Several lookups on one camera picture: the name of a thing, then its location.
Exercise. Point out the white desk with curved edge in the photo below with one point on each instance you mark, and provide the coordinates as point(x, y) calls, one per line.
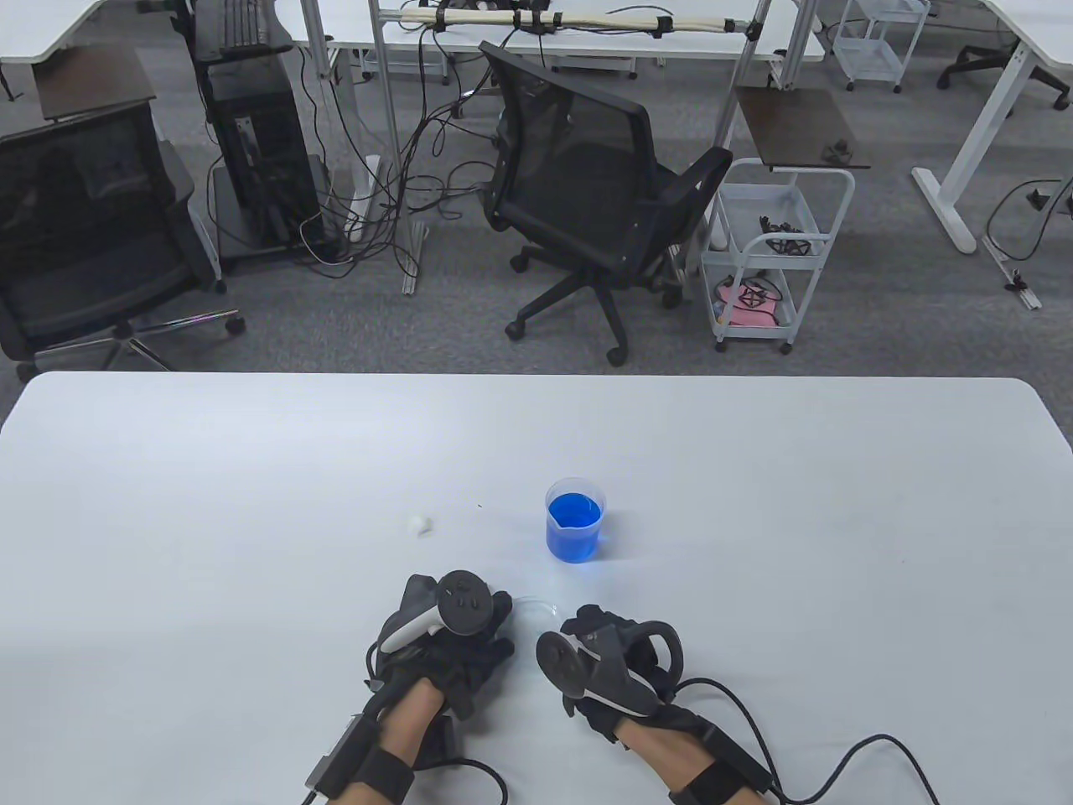
point(50, 25)

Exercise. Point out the white desk with white leg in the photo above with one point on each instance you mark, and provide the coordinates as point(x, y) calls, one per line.
point(997, 101)

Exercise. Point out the black chair base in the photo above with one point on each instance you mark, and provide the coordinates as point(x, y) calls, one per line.
point(981, 63)

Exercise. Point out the black chair with chrome base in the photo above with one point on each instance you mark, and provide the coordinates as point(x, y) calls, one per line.
point(84, 226)

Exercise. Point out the person's right hand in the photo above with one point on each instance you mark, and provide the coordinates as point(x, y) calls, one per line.
point(650, 725)

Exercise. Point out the brown side table top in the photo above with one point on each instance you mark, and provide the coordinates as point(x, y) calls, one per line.
point(796, 126)

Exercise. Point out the white power strip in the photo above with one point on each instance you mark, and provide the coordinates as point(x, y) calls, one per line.
point(360, 210)

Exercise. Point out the aluminium floor rail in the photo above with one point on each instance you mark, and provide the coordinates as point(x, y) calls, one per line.
point(1010, 272)

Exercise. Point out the beige padded rod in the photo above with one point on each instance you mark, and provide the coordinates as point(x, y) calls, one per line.
point(603, 21)

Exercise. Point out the black white hand controller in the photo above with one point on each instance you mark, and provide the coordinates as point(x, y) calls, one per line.
point(463, 604)
point(560, 658)

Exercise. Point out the white utility cart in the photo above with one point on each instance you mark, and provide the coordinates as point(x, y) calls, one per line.
point(759, 210)

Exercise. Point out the white cotton wad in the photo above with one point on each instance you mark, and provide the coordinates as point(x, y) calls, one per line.
point(420, 526)

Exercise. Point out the long white desk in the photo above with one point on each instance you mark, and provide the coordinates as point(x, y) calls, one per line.
point(587, 42)

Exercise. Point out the black white right hand controller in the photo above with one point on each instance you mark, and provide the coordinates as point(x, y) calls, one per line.
point(560, 658)

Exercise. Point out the black right wrist sensor unit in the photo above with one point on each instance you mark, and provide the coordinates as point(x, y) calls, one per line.
point(712, 784)

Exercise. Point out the person's left forearm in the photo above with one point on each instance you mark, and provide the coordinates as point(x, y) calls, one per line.
point(406, 721)

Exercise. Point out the grey computer stand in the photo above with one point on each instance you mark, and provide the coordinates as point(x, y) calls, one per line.
point(222, 201)

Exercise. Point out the person's right forearm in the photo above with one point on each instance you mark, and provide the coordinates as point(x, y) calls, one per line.
point(662, 755)

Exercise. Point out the pink cloth item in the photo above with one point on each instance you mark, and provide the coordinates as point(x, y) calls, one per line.
point(754, 312)

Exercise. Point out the black computer tower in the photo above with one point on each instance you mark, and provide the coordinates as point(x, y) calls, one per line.
point(260, 151)

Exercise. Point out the person's left hand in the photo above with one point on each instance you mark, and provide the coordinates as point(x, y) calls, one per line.
point(478, 662)

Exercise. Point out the black white left hand controller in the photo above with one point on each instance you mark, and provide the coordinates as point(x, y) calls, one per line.
point(463, 604)

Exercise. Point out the dark brown side table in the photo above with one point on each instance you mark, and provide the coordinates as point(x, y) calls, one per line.
point(92, 84)

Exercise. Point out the small black object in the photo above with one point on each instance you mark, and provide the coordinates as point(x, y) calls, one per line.
point(836, 151)

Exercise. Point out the black left wrist sensor unit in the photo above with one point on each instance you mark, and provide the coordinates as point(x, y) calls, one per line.
point(381, 771)

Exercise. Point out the black wrist sensor unit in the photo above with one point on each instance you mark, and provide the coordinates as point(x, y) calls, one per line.
point(712, 784)
point(381, 771)

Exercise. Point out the black mesh office chair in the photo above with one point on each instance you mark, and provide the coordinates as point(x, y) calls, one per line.
point(578, 142)

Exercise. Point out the clear culture dish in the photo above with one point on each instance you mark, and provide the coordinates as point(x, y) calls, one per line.
point(528, 625)

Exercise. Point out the beaker of blue dye solution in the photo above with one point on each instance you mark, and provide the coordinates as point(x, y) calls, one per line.
point(574, 524)

